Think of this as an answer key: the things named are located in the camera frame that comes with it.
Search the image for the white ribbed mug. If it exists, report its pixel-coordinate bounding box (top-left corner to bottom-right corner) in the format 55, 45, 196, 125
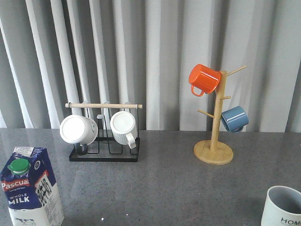
110, 111, 137, 149

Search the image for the blue enamel mug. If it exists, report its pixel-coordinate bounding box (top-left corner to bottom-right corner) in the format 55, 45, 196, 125
221, 106, 249, 133

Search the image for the wooden mug tree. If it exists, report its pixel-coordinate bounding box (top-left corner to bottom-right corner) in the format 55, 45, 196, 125
193, 66, 246, 165

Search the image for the cream HOME mug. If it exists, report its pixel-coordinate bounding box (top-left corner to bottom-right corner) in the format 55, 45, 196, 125
261, 186, 301, 226

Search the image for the orange enamel mug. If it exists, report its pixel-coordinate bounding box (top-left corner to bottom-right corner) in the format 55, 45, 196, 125
189, 64, 222, 97

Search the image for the black wire mug rack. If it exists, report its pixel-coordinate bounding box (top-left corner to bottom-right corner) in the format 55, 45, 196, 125
65, 103, 143, 162

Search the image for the Pascual whole milk carton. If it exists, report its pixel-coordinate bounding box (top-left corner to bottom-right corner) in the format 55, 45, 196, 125
0, 146, 64, 226

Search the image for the white smiley mug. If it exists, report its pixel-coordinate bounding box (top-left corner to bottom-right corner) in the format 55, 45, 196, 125
60, 115, 98, 155

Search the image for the grey curtain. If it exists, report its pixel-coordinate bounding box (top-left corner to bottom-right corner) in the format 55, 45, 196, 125
0, 0, 301, 132

